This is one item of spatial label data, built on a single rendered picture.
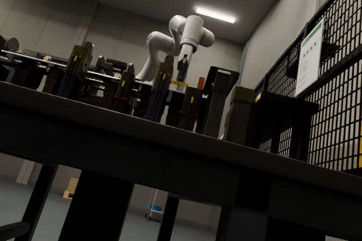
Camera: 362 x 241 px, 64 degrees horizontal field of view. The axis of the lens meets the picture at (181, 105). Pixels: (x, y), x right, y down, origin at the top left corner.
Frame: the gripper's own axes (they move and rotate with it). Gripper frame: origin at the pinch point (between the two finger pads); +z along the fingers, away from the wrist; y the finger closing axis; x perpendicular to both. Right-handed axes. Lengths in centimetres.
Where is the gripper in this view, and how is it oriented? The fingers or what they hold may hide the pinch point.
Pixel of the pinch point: (180, 78)
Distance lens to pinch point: 132.5
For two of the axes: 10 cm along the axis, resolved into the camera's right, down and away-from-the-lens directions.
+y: 0.5, -3.0, -9.5
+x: 9.7, 2.3, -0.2
